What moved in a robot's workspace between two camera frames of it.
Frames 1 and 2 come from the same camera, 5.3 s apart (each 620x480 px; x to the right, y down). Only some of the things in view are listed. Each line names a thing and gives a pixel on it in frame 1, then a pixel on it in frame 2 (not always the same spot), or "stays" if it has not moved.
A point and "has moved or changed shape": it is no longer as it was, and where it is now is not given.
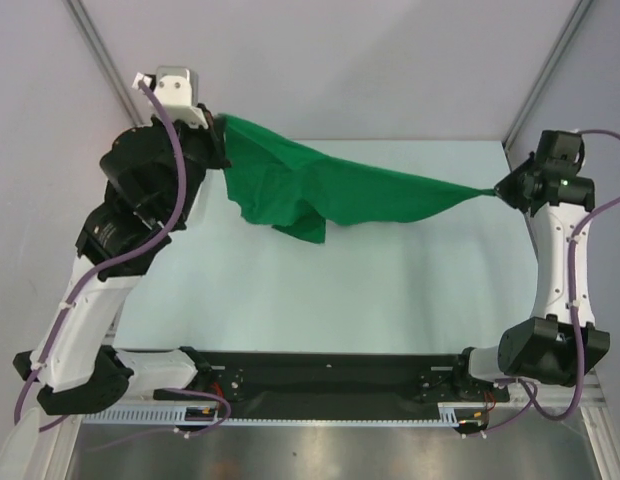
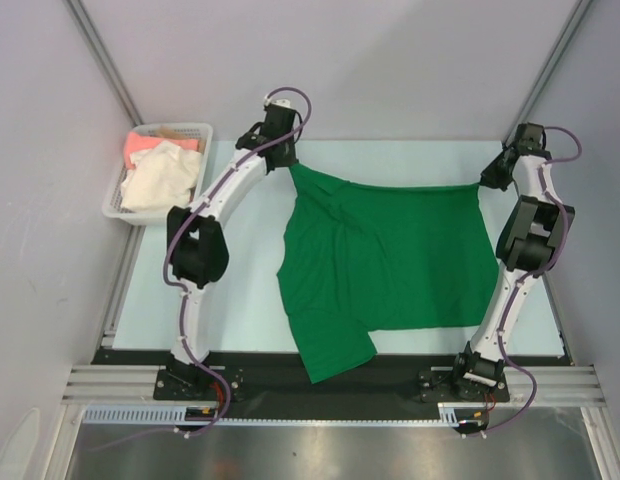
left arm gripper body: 199,148 → 289,155
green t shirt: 269,173 has moved or changed shape
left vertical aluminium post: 94,42 stays
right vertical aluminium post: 576,18 stays
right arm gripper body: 513,189 → 495,175
